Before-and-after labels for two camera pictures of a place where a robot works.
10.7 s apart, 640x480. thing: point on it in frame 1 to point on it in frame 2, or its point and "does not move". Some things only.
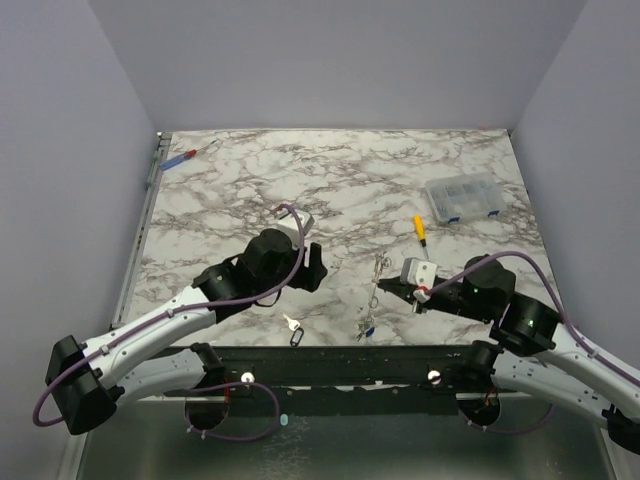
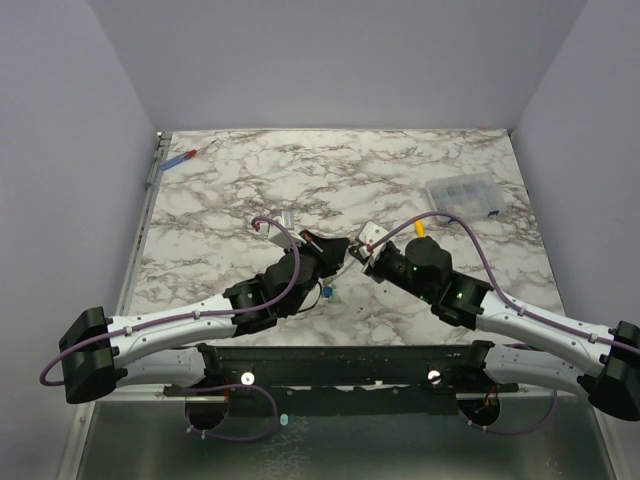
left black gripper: (309, 277) to (328, 252)
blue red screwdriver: (179, 159) does not move
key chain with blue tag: (382, 261) to (318, 298)
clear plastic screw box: (465, 196) does not move
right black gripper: (413, 293) to (372, 261)
